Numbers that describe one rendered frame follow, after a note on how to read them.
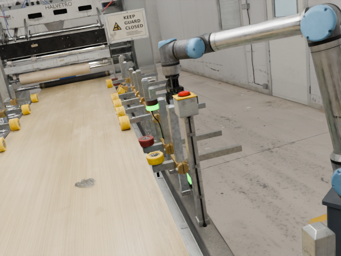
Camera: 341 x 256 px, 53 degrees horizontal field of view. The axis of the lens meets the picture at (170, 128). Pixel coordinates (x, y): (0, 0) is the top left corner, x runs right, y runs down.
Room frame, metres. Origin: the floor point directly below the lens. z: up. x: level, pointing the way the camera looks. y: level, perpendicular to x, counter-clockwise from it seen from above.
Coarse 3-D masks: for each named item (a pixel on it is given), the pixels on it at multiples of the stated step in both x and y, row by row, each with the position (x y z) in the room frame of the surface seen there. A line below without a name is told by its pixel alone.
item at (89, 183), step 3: (81, 180) 1.27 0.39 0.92; (84, 180) 1.27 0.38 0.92; (87, 180) 1.28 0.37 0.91; (90, 180) 1.28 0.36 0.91; (93, 180) 1.28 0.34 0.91; (75, 183) 1.27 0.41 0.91; (78, 183) 1.27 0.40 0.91; (81, 183) 1.27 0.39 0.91; (84, 183) 1.25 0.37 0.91; (87, 183) 1.25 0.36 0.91; (90, 183) 1.25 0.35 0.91; (93, 183) 1.25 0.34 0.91; (78, 186) 1.25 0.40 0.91; (81, 186) 1.24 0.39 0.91; (84, 186) 1.24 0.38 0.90; (87, 186) 1.24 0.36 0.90; (90, 186) 1.23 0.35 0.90
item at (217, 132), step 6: (204, 132) 1.76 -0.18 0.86; (210, 132) 1.75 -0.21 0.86; (216, 132) 1.74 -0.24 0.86; (198, 138) 1.73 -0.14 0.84; (204, 138) 1.73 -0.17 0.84; (156, 144) 1.69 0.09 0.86; (162, 144) 1.69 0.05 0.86; (144, 150) 1.67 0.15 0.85; (150, 150) 1.68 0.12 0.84; (156, 150) 1.68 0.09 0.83
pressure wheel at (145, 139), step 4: (144, 136) 1.72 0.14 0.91; (148, 136) 1.71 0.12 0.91; (152, 136) 1.70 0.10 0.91; (140, 140) 1.67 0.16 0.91; (144, 140) 1.66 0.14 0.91; (148, 140) 1.65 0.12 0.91; (152, 140) 1.67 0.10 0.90; (140, 144) 1.67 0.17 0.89; (144, 144) 1.65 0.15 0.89; (148, 144) 1.65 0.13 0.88; (152, 144) 1.66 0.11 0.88
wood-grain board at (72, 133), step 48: (48, 96) 3.49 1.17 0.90; (96, 96) 3.07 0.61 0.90; (48, 144) 1.88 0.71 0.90; (96, 144) 1.74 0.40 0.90; (0, 192) 1.33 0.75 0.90; (48, 192) 1.25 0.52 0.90; (96, 192) 1.18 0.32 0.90; (144, 192) 1.12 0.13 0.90; (0, 240) 0.96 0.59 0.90; (48, 240) 0.91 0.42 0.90; (96, 240) 0.87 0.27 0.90; (144, 240) 0.83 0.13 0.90
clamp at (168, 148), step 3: (162, 138) 1.75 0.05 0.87; (162, 141) 1.70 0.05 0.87; (165, 144) 1.65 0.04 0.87; (168, 144) 1.64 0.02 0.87; (171, 144) 1.64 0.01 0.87; (165, 147) 1.63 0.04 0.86; (168, 147) 1.62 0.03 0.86; (171, 147) 1.63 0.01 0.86; (165, 150) 1.63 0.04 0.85; (168, 150) 1.62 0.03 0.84; (171, 150) 1.63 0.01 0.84; (168, 153) 1.62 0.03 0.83; (171, 153) 1.63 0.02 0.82
